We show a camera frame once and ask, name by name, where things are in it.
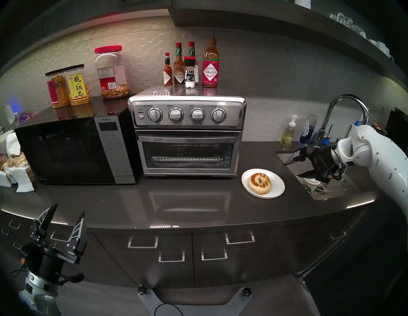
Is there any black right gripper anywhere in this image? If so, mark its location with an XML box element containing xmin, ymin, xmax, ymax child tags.
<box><xmin>284</xmin><ymin>144</ymin><xmax>340</xmax><ymax>183</ymax></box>

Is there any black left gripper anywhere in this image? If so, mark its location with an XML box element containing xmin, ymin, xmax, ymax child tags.
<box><xmin>20</xmin><ymin>203</ymin><xmax>87</xmax><ymax>286</ymax></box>

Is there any white round plate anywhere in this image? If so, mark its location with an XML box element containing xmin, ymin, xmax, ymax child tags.
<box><xmin>241</xmin><ymin>169</ymin><xmax>286</xmax><ymax>199</ymax></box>

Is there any toasted bagel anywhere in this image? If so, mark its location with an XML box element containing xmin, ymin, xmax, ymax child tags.
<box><xmin>249</xmin><ymin>172</ymin><xmax>272</xmax><ymax>195</ymax></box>

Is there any glass oven door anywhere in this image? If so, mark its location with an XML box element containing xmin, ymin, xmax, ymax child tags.
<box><xmin>135</xmin><ymin>130</ymin><xmax>241</xmax><ymax>175</ymax></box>

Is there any black microwave oven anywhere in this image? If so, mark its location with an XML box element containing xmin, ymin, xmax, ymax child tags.
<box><xmin>14</xmin><ymin>96</ymin><xmax>142</xmax><ymax>186</ymax></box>

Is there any silver toaster oven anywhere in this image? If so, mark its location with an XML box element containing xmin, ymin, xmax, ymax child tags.
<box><xmin>128</xmin><ymin>85</ymin><xmax>247</xmax><ymax>177</ymax></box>

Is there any silver oven knob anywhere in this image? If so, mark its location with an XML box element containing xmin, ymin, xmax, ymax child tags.
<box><xmin>168</xmin><ymin>107</ymin><xmax>185</xmax><ymax>123</ymax></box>
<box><xmin>190</xmin><ymin>107</ymin><xmax>206</xmax><ymax>124</ymax></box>
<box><xmin>211</xmin><ymin>107</ymin><xmax>227</xmax><ymax>124</ymax></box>
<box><xmin>147</xmin><ymin>107</ymin><xmax>164</xmax><ymax>123</ymax></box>

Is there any white lidded paper cup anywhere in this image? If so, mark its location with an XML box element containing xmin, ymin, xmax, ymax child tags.
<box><xmin>302</xmin><ymin>178</ymin><xmax>322</xmax><ymax>194</ymax></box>

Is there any yellow hand soap dispenser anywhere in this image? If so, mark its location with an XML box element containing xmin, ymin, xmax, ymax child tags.
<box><xmin>281</xmin><ymin>115</ymin><xmax>298</xmax><ymax>147</ymax></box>

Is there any blue dish soap bottle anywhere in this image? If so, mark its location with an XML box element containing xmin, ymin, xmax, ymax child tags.
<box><xmin>298</xmin><ymin>114</ymin><xmax>319</xmax><ymax>148</ymax></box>

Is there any stainless steel sink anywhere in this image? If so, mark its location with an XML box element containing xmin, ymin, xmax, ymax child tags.
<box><xmin>276</xmin><ymin>150</ymin><xmax>380</xmax><ymax>201</ymax></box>

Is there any large white paper sheet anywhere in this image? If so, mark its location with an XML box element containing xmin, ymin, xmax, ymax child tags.
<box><xmin>8</xmin><ymin>167</ymin><xmax>34</xmax><ymax>192</ymax></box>

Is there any chrome gooseneck faucet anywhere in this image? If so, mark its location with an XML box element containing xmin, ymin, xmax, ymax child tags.
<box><xmin>313</xmin><ymin>94</ymin><xmax>370</xmax><ymax>148</ymax></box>

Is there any bagged bread loaf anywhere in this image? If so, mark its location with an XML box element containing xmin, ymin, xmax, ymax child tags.
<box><xmin>0</xmin><ymin>152</ymin><xmax>35</xmax><ymax>182</ymax></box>

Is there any black coffee machine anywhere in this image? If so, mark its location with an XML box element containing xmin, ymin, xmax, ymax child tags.
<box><xmin>384</xmin><ymin>107</ymin><xmax>408</xmax><ymax>150</ymax></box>

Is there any white tissue paper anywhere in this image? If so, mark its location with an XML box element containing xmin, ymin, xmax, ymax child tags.
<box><xmin>5</xmin><ymin>132</ymin><xmax>21</xmax><ymax>157</ymax></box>

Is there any white bowl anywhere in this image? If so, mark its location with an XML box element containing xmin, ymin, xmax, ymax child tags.
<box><xmin>0</xmin><ymin>129</ymin><xmax>15</xmax><ymax>153</ymax></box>

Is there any dark base cabinet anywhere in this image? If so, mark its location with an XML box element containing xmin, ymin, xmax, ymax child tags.
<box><xmin>0</xmin><ymin>209</ymin><xmax>367</xmax><ymax>289</ymax></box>

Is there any large Tabasco bottle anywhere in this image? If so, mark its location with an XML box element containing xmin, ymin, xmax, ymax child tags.
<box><xmin>202</xmin><ymin>33</ymin><xmax>220</xmax><ymax>88</ymax></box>

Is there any red label snack jar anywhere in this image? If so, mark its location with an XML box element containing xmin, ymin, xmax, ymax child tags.
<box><xmin>45</xmin><ymin>69</ymin><xmax>70</xmax><ymax>109</ymax></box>

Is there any black salt grinder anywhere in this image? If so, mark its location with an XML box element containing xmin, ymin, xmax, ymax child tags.
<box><xmin>184</xmin><ymin>56</ymin><xmax>196</xmax><ymax>89</ymax></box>

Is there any yellow label snack jar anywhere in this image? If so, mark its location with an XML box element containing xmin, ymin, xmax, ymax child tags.
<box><xmin>65</xmin><ymin>64</ymin><xmax>92</xmax><ymax>106</ymax></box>

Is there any medium orange Tabasco bottle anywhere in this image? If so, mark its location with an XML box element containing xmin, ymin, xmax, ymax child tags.
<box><xmin>173</xmin><ymin>43</ymin><xmax>186</xmax><ymax>86</ymax></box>

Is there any green label Tabasco bottle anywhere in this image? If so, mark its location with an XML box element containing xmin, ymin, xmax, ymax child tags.
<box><xmin>188</xmin><ymin>41</ymin><xmax>199</xmax><ymax>86</ymax></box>

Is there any small Tabasco bottle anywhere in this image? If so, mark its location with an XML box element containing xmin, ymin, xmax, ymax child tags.
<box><xmin>163</xmin><ymin>53</ymin><xmax>173</xmax><ymax>87</ymax></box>

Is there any red lid plastic jar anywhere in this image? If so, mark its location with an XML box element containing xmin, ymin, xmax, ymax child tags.
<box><xmin>94</xmin><ymin>45</ymin><xmax>130</xmax><ymax>99</ymax></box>

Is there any dark upper cabinet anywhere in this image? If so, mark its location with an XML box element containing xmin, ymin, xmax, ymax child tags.
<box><xmin>0</xmin><ymin>0</ymin><xmax>174</xmax><ymax>69</ymax></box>

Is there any wire sink grid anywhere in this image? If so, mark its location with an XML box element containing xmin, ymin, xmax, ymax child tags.
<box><xmin>296</xmin><ymin>175</ymin><xmax>361</xmax><ymax>201</ymax></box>

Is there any orange tagged left gripper cable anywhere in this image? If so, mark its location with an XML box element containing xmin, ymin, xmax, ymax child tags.
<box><xmin>11</xmin><ymin>257</ymin><xmax>27</xmax><ymax>278</ymax></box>

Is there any grey robot base frame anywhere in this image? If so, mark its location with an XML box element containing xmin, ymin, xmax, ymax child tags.
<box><xmin>137</xmin><ymin>285</ymin><xmax>253</xmax><ymax>316</ymax></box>

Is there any black base cable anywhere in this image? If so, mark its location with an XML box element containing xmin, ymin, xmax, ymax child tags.
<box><xmin>155</xmin><ymin>303</ymin><xmax>184</xmax><ymax>316</ymax></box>

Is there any white wall dispenser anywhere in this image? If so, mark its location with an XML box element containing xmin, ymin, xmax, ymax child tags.
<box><xmin>3</xmin><ymin>104</ymin><xmax>16</xmax><ymax>125</ymax></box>

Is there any dark wall shelf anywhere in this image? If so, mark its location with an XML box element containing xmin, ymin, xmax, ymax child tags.
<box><xmin>169</xmin><ymin>0</ymin><xmax>408</xmax><ymax>86</ymax></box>

